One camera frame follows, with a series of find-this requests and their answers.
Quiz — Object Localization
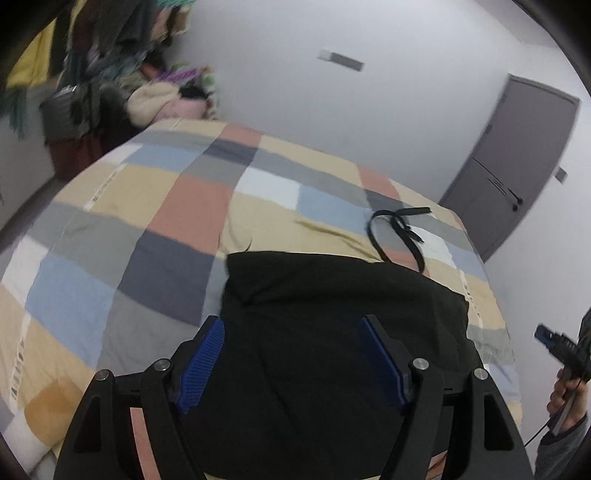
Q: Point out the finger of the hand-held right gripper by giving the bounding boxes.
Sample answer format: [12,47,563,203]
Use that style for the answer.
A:
[534,324,578,357]

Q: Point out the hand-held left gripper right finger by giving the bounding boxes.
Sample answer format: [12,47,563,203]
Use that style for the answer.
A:
[359,315,534,480]

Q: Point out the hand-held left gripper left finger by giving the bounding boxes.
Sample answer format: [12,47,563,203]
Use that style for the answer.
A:
[54,315,226,480]

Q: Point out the black puffer jacket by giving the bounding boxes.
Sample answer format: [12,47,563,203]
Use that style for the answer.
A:
[178,250,483,480]

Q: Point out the person's right hand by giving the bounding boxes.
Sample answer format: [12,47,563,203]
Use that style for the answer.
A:
[547,368,591,433]

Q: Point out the black belt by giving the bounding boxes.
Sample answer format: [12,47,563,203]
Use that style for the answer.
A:
[367,207,432,274]

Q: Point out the bed with checkered cover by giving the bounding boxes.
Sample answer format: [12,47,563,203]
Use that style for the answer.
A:
[0,117,525,476]

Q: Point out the grey door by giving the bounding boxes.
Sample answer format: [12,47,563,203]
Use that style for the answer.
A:
[438,74,580,263]

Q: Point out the dark red cabinet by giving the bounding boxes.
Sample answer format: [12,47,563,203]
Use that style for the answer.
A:
[48,135,103,179]

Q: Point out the pink garment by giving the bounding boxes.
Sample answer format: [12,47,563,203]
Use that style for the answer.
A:
[161,99,209,121]

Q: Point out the cream fleece garment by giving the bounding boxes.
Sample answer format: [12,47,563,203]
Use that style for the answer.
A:
[127,82,182,126]

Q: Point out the spotted white pillow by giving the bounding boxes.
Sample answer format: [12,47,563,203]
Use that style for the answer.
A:
[203,69,221,121]

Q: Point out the dark grey suitcase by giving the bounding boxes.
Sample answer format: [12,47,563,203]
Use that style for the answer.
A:
[41,85,93,139]

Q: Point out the teal garment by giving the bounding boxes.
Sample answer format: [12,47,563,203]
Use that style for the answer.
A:
[4,88,29,139]

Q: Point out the yellow fleece jacket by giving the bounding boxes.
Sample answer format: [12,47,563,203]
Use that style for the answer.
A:
[9,30,62,89]

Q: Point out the black cable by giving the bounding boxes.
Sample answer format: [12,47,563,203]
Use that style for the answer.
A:
[524,414,556,448]

